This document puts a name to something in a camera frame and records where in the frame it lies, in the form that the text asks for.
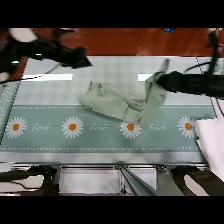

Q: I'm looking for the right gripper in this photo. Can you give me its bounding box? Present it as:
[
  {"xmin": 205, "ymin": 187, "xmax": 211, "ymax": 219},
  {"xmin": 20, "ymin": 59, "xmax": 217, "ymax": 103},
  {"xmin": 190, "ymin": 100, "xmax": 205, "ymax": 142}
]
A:
[{"xmin": 155, "ymin": 70, "xmax": 184, "ymax": 94}]

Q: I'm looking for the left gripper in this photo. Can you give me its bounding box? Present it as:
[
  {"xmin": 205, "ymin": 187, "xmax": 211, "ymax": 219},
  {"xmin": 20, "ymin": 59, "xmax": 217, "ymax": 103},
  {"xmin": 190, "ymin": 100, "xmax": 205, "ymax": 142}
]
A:
[{"xmin": 61, "ymin": 46, "xmax": 93, "ymax": 70}]

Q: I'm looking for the pale green shirt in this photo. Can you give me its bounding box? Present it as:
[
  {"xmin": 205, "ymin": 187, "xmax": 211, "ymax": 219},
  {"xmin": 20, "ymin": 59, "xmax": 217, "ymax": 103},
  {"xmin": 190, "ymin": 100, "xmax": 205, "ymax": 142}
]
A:
[{"xmin": 78, "ymin": 59, "xmax": 171, "ymax": 127}]

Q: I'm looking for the white garment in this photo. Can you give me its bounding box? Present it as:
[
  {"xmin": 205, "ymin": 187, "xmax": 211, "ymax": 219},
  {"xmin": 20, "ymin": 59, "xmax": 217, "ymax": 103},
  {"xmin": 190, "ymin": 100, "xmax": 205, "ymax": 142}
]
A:
[{"xmin": 194, "ymin": 117, "xmax": 224, "ymax": 183}]

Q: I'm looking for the silver frame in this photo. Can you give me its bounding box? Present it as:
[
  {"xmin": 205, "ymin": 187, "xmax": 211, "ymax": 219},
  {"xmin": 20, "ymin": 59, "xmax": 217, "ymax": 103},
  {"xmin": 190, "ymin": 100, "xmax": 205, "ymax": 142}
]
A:
[{"xmin": 0, "ymin": 161, "xmax": 221, "ymax": 197}]

